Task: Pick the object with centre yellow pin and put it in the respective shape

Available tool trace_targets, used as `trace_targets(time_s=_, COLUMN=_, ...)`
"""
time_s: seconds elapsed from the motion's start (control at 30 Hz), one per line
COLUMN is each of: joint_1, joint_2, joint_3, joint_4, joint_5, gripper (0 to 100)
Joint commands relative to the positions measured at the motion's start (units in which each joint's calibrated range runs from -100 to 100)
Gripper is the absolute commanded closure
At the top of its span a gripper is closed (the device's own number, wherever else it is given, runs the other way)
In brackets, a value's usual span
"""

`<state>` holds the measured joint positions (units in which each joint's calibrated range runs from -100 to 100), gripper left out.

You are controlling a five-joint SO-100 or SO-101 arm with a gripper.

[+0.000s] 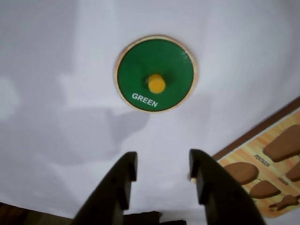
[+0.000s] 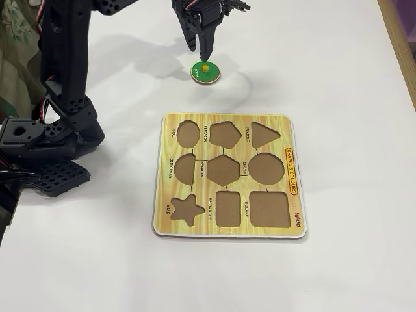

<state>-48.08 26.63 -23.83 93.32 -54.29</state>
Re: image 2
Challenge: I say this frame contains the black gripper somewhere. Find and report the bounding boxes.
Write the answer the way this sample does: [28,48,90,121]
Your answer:
[171,0,229,62]

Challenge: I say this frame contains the green circle piece yellow pin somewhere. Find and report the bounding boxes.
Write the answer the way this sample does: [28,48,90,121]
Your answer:
[189,59,222,85]

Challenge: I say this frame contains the wooden shape puzzle board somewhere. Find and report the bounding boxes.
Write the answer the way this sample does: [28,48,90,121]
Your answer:
[151,112,308,241]

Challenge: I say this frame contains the floral patterned cloth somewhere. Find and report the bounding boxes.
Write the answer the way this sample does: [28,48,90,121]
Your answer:
[0,0,45,121]

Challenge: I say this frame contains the shiny black table clamp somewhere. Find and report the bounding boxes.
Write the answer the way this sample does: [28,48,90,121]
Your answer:
[0,168,42,187]

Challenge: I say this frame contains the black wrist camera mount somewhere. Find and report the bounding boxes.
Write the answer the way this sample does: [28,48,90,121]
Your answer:
[224,0,252,14]

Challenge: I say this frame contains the red white base servo wires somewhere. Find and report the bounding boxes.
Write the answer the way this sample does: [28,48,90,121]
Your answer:
[32,96,55,124]

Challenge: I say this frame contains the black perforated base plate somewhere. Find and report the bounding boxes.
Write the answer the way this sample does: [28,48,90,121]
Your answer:
[32,161,92,198]

